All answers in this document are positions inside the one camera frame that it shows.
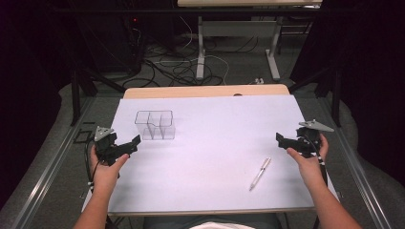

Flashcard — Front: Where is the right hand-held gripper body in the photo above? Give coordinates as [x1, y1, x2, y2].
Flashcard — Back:
[284, 119, 335, 159]

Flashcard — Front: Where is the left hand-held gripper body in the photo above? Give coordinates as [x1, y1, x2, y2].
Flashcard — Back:
[93, 126, 134, 167]

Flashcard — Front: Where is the clear plastic organizer box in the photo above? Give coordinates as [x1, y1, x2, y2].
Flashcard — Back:
[134, 110, 177, 141]

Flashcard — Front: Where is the silver pen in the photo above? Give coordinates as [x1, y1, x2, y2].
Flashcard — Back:
[248, 156, 272, 192]

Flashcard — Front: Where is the person's right hand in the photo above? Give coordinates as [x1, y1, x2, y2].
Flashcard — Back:
[286, 133, 330, 189]

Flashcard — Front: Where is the person's left hand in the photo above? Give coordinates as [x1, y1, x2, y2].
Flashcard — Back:
[90, 144, 130, 194]

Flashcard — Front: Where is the black metal stand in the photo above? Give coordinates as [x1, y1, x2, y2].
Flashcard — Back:
[288, 63, 343, 128]
[70, 56, 127, 127]

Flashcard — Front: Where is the white paper sheet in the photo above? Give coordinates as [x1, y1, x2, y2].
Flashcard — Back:
[81, 94, 340, 214]

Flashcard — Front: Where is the person's torso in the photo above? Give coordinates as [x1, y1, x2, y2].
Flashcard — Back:
[142, 215, 283, 229]

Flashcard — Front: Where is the black computer tower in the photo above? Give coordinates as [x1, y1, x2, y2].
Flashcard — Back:
[92, 12, 144, 75]

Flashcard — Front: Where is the white-legged desk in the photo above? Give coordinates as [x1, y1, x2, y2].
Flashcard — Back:
[177, 0, 323, 82]

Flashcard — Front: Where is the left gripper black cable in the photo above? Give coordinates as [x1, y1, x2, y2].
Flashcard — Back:
[83, 139, 102, 191]

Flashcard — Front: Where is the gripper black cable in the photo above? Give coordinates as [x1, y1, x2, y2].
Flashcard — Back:
[302, 135, 329, 187]
[83, 139, 102, 191]

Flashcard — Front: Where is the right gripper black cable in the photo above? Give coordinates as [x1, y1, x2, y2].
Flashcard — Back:
[302, 135, 329, 187]

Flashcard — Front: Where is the black cable tangle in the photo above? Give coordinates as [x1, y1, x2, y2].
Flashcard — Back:
[121, 34, 260, 89]

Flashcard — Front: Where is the white cable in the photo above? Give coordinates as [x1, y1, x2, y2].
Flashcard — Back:
[154, 15, 231, 86]

